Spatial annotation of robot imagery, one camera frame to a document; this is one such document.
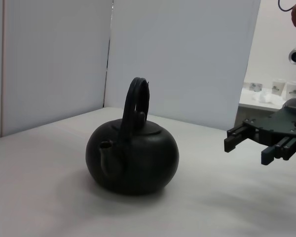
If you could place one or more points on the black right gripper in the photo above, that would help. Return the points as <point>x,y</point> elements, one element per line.
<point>281,123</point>

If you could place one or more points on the black cast iron teapot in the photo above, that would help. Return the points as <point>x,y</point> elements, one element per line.
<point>143,158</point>

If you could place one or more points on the white side counter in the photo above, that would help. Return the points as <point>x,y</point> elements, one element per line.
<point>251,113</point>

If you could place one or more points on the crumpled white plastic wrap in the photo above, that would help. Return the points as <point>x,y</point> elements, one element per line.
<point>267,97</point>

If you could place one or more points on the small white printed container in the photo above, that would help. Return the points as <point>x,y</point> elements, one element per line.
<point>254,87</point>

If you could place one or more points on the white printed paper cup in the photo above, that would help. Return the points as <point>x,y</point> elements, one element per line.
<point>278,87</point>
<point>293,89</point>

